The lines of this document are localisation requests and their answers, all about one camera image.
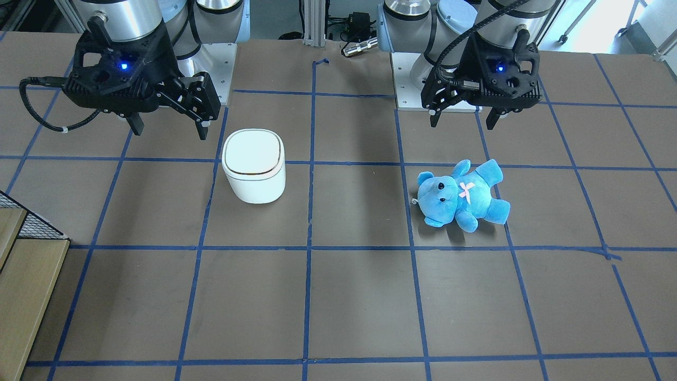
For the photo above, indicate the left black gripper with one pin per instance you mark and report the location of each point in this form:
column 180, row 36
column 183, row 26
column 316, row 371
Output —
column 459, row 67

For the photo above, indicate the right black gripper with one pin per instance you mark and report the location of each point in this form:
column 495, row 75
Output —
column 165, row 67

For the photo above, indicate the white trash can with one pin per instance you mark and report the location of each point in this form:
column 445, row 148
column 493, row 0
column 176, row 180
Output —
column 255, row 166

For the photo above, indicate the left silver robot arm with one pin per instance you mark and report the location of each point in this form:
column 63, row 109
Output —
column 441, row 30

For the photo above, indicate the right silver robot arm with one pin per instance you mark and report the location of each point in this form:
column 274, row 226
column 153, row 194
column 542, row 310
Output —
column 190, row 24

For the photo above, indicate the blue teddy bear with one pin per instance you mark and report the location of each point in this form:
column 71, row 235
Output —
column 464, row 196

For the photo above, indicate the silver flashlight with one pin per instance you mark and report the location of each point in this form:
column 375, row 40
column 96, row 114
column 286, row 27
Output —
column 352, row 49

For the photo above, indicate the black power adapter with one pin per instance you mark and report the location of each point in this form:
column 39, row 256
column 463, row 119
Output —
column 358, row 23

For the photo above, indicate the wooden shelf with mesh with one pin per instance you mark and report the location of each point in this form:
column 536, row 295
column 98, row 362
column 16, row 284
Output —
column 33, row 251

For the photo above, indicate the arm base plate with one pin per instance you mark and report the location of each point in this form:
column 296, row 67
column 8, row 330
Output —
column 408, row 72
column 218, row 60

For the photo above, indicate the aluminium frame post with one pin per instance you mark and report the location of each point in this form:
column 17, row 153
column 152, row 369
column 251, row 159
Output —
column 314, row 15

